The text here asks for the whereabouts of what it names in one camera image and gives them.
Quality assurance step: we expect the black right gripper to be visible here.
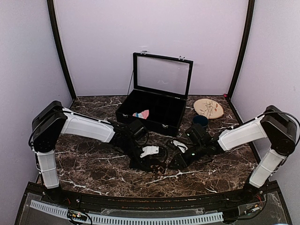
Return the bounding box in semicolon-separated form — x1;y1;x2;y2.
168;142;206;169

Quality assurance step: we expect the pink teal patterned sock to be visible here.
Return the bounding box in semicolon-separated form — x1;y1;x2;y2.
132;110;150;119

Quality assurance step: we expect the brown argyle sock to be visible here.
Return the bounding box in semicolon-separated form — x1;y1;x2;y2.
151;165;165;174

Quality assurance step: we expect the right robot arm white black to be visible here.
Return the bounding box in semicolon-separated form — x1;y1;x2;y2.
168;105;300;203

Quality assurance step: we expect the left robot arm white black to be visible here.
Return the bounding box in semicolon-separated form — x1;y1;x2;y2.
28;101;152;204

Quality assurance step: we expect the dark blue mug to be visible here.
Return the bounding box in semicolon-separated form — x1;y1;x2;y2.
192;115;209;129

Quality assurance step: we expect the black display case glass lid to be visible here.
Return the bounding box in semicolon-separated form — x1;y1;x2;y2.
115;52;194;137

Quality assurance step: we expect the small circuit board with leds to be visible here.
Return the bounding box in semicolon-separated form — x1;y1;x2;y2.
67;210;88;221

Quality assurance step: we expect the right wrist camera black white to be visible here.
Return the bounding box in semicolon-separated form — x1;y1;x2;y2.
166;123;210;153

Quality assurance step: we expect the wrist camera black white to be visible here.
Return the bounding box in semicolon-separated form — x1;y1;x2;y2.
127;119;167;159
166;123;210;153

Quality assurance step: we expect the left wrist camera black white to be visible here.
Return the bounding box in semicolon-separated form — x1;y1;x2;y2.
127;119;167;159

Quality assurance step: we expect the white slotted cable duct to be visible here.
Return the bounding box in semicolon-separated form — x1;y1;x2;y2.
29;200;224;225

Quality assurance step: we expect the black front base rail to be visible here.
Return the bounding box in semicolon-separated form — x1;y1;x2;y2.
15;181;292;225

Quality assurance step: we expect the black right frame post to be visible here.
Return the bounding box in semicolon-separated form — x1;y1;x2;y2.
227;0;255;101

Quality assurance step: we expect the black frame post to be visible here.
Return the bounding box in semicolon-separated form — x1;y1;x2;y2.
46;0;77;101
227;0;255;101

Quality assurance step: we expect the black left frame post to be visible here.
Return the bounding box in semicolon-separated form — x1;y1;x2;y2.
46;0;77;101

